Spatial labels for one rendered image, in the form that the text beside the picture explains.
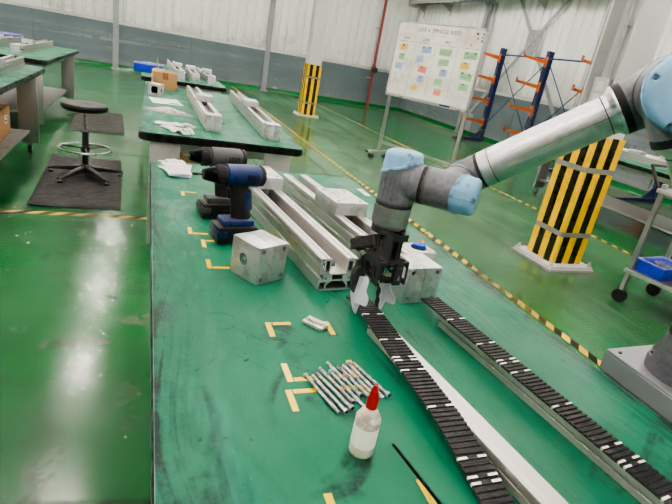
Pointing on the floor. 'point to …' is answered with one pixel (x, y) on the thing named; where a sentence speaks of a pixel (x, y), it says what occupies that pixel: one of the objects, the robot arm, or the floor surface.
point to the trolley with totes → (659, 275)
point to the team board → (435, 70)
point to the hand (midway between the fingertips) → (366, 305)
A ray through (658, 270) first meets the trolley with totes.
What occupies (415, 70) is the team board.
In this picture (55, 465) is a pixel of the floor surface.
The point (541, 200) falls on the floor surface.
